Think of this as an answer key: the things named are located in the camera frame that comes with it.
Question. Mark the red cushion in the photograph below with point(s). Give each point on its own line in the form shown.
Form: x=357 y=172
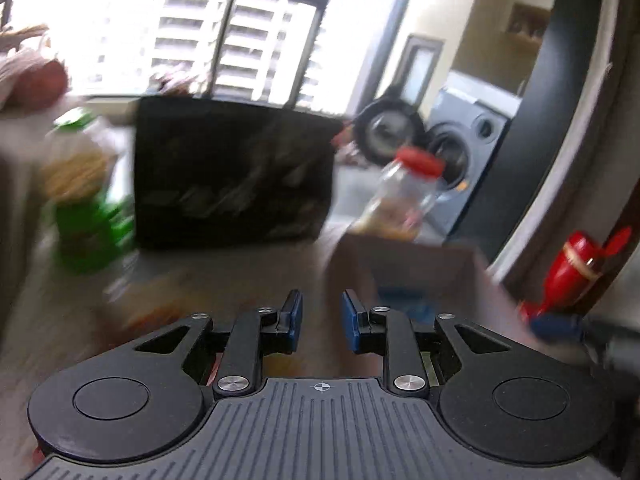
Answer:
x=42 y=85

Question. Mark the black gift box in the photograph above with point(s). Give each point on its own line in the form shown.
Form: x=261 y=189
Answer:
x=230 y=175

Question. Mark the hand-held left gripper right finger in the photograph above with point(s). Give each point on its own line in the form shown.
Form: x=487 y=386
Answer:
x=350 y=321

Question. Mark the grey washing machine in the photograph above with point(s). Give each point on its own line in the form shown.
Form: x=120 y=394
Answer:
x=475 y=125

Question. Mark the wooden wall shelf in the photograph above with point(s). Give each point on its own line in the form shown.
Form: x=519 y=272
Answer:
x=526 y=22

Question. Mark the green snack jar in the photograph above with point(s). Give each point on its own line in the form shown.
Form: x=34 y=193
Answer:
x=85 y=200

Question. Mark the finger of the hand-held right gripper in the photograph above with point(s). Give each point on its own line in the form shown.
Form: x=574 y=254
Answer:
x=556 y=327

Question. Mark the red thermos bottle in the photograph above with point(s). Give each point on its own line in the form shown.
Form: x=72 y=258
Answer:
x=575 y=265

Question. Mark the framed picture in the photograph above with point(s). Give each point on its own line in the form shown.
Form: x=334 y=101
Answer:
x=421 y=67

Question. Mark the cardboard box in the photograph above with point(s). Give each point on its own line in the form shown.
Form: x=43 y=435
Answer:
x=415 y=260

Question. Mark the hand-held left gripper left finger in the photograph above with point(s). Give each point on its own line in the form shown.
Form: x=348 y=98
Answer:
x=295 y=321

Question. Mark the clear jar with red lid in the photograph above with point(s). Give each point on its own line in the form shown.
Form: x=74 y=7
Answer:
x=405 y=195

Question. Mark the red snack packet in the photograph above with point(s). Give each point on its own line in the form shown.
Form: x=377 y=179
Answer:
x=150 y=312

